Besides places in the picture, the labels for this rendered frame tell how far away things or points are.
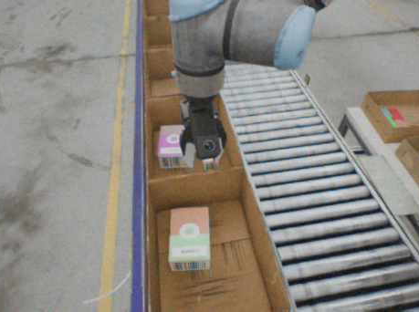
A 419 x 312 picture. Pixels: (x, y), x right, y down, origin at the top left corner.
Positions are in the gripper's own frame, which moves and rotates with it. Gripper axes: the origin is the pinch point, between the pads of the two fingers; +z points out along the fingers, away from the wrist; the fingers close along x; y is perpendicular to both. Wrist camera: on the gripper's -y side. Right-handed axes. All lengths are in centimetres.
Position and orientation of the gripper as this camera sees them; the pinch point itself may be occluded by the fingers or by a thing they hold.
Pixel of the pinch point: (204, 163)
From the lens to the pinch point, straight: 67.2
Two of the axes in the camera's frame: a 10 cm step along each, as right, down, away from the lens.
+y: -2.5, -7.0, 6.7
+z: -0.2, 6.9, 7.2
